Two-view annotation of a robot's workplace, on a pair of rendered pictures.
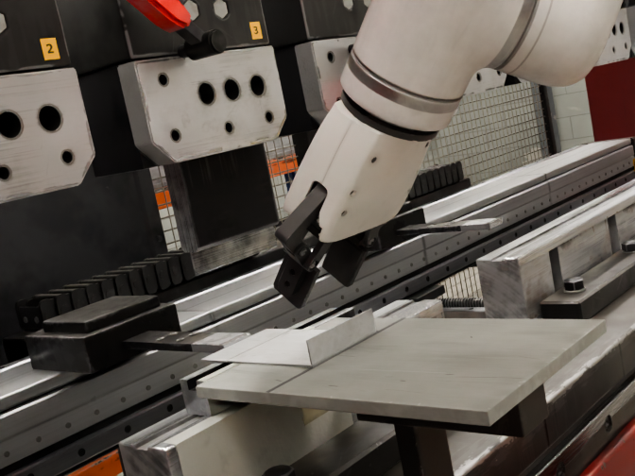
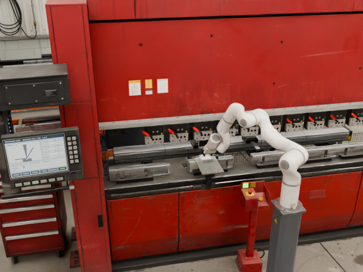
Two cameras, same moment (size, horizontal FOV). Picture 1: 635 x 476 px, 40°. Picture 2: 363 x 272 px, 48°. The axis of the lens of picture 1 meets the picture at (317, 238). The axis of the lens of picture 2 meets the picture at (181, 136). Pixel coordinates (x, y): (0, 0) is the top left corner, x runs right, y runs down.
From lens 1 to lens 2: 2.84 m
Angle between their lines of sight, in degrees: 39
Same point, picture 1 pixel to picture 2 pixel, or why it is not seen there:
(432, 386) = (203, 169)
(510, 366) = (210, 171)
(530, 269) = (255, 158)
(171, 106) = (197, 136)
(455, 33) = (211, 146)
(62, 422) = (190, 151)
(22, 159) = (181, 139)
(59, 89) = (186, 134)
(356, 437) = not seen: hidden behind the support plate
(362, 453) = not seen: hidden behind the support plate
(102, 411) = (195, 151)
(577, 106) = not seen: outside the picture
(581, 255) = (271, 158)
